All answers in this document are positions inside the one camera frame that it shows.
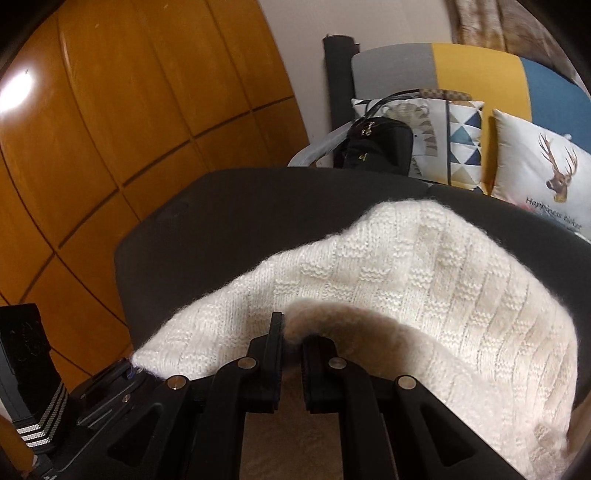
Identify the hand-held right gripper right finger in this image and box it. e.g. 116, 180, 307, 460
300, 336, 527, 480

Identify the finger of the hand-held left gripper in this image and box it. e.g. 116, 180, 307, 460
76, 383, 155, 428
69, 360, 134, 407

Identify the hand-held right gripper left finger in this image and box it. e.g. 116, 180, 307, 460
55, 311, 284, 480

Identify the white knit sweater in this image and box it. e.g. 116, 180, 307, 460
131, 198, 578, 480

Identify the black handbag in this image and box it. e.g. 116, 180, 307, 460
342, 115, 414, 178

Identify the triangle pattern pillow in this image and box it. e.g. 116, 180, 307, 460
351, 98, 485, 192

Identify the white deer print pillow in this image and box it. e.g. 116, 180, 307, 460
492, 108, 591, 241

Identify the grey yellow blue sofa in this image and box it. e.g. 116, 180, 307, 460
288, 41, 591, 241

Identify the beige patterned curtain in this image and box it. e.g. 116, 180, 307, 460
450, 0, 573, 79

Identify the brown checkered strap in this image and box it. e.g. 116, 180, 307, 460
420, 88, 472, 100

